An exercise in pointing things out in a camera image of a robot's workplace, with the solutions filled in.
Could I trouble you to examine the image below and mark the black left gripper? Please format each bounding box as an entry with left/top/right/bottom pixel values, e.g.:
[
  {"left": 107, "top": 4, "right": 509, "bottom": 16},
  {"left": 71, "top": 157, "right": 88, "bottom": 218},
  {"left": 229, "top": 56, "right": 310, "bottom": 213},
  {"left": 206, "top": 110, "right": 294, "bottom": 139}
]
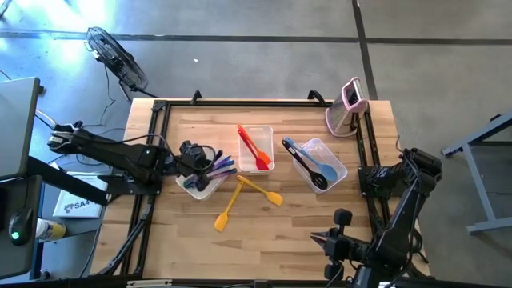
[{"left": 174, "top": 138, "right": 225, "bottom": 193}]

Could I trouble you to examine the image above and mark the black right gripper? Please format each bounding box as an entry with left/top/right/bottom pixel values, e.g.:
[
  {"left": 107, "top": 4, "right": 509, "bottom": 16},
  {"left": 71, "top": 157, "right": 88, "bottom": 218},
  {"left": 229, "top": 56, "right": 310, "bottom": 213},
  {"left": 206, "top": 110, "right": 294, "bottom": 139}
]
[{"left": 310, "top": 207, "right": 364, "bottom": 282}]

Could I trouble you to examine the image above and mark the purple iridescent knife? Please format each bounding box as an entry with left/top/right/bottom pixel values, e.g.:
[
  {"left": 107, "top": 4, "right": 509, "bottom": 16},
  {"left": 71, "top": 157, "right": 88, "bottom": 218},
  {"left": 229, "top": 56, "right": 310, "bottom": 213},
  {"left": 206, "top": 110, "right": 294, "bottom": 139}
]
[
  {"left": 207, "top": 171, "right": 237, "bottom": 181},
  {"left": 206, "top": 167, "right": 238, "bottom": 177}
]

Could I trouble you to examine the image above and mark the large white plastic bin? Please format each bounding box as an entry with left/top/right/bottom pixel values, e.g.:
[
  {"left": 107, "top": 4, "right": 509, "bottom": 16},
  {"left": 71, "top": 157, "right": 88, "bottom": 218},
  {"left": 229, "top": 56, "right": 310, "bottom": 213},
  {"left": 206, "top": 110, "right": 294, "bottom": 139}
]
[{"left": 174, "top": 142, "right": 234, "bottom": 200}]

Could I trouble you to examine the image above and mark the red silicone spatula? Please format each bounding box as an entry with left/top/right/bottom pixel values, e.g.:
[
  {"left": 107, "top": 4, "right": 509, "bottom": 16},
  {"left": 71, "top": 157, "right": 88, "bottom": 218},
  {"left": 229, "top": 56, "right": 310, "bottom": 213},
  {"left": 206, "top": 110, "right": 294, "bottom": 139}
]
[{"left": 237, "top": 128, "right": 270, "bottom": 172}]

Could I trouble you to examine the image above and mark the orange silicone spatula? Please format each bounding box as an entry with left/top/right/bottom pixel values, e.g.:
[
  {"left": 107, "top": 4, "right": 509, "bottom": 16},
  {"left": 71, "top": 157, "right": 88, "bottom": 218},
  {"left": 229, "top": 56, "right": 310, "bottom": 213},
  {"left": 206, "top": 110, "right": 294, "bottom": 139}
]
[{"left": 236, "top": 124, "right": 274, "bottom": 166}]

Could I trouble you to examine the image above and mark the small white plastic bin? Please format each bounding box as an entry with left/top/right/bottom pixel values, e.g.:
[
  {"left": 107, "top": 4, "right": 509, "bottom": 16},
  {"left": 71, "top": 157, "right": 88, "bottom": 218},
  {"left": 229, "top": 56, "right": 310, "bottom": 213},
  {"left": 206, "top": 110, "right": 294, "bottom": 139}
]
[{"left": 235, "top": 124, "right": 276, "bottom": 174}]

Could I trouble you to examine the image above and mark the black slotted spoon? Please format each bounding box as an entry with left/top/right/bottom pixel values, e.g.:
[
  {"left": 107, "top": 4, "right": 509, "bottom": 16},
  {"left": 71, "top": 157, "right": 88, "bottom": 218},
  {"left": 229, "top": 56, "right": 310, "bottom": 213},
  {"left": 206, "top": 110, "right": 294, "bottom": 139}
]
[{"left": 280, "top": 138, "right": 330, "bottom": 191}]

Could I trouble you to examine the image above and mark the yellow silicone spatula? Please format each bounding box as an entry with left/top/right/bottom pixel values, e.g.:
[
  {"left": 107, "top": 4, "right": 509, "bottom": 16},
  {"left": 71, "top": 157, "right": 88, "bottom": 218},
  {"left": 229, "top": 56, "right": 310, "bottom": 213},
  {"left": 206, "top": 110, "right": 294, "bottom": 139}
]
[
  {"left": 213, "top": 181, "right": 246, "bottom": 233},
  {"left": 236, "top": 174, "right": 285, "bottom": 208}
]

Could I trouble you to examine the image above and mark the clear plastic bin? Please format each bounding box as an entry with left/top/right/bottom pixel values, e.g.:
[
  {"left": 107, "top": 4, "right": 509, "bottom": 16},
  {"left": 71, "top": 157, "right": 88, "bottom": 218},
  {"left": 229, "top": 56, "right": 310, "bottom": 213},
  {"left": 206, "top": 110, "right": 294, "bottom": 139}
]
[{"left": 290, "top": 137, "right": 349, "bottom": 194}]

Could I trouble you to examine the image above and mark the white printed cardboard box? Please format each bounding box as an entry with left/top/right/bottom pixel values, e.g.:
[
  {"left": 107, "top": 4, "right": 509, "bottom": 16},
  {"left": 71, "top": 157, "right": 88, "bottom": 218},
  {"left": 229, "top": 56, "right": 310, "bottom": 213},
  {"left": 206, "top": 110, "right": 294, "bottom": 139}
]
[{"left": 52, "top": 170, "right": 109, "bottom": 220}]

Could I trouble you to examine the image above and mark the black floor fan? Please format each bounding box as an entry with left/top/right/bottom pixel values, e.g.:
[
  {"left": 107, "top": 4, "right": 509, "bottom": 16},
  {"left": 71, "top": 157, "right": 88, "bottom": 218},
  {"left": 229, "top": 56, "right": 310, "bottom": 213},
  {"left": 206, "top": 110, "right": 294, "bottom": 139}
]
[{"left": 83, "top": 26, "right": 160, "bottom": 100}]

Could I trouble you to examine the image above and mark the white yellow bottle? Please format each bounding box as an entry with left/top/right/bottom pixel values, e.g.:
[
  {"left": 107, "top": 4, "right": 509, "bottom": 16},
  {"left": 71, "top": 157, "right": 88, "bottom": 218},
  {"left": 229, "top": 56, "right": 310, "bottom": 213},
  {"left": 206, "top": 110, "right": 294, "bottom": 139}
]
[{"left": 34, "top": 218, "right": 68, "bottom": 242}]

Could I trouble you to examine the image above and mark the computer monitor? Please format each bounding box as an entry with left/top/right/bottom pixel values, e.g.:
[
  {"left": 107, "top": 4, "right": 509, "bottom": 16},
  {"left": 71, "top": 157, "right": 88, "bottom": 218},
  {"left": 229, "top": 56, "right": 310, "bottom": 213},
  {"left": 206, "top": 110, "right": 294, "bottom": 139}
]
[{"left": 0, "top": 76, "right": 42, "bottom": 182}]

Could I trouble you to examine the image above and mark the black side desk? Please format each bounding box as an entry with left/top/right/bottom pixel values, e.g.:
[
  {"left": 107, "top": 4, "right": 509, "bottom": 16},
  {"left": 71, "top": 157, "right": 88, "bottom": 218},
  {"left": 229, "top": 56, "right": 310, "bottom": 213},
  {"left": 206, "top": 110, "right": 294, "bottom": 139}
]
[{"left": 0, "top": 154, "right": 110, "bottom": 281}]

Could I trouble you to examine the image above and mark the black computer mouse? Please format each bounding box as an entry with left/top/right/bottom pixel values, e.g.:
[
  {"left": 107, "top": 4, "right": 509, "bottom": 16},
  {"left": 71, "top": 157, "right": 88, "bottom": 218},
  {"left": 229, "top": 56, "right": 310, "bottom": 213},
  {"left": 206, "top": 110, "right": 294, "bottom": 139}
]
[{"left": 7, "top": 206, "right": 35, "bottom": 246}]

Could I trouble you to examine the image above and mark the black aluminium rig frame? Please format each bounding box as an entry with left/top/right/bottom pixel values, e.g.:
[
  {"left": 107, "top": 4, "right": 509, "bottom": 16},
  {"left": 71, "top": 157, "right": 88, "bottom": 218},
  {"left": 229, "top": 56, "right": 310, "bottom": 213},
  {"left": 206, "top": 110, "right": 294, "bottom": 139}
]
[{"left": 90, "top": 98, "right": 431, "bottom": 288}]

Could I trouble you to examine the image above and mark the coiled black cable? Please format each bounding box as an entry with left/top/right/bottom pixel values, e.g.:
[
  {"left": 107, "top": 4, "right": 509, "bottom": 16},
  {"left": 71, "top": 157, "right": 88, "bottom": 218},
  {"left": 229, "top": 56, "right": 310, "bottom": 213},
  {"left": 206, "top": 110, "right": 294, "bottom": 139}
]
[{"left": 411, "top": 227, "right": 430, "bottom": 265}]

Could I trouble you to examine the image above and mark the black floor cable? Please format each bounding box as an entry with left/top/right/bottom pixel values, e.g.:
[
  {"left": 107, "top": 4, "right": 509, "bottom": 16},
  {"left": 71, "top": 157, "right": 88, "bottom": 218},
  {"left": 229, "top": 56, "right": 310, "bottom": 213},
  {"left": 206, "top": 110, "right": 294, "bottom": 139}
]
[{"left": 47, "top": 65, "right": 131, "bottom": 133}]

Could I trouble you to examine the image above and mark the pink-handled metal box grater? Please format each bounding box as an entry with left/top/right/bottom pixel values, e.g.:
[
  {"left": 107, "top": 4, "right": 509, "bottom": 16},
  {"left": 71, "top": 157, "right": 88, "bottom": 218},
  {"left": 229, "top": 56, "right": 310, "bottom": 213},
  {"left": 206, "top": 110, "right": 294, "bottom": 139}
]
[{"left": 324, "top": 76, "right": 370, "bottom": 138}]

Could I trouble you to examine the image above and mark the grey metal table frame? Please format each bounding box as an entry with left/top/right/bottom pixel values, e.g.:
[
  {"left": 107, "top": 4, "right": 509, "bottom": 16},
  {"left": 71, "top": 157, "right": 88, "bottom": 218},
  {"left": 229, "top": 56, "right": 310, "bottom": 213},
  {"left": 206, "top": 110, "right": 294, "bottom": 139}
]
[{"left": 441, "top": 110, "right": 512, "bottom": 236}]

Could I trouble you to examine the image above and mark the beige floor cable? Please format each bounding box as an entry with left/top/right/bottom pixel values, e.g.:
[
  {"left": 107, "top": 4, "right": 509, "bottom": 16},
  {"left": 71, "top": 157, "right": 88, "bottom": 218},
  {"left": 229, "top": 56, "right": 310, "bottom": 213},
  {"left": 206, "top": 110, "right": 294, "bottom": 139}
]
[{"left": 34, "top": 108, "right": 57, "bottom": 127}]

